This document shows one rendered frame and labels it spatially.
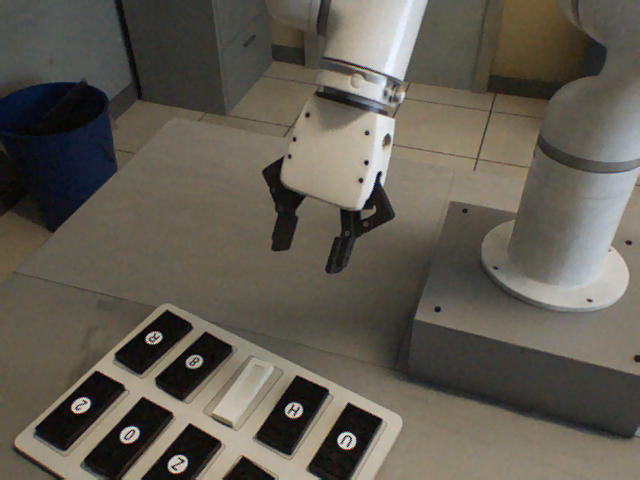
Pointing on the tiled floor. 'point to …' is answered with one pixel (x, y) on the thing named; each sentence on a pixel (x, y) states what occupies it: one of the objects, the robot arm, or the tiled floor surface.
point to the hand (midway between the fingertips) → (310, 246)
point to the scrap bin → (59, 145)
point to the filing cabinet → (199, 50)
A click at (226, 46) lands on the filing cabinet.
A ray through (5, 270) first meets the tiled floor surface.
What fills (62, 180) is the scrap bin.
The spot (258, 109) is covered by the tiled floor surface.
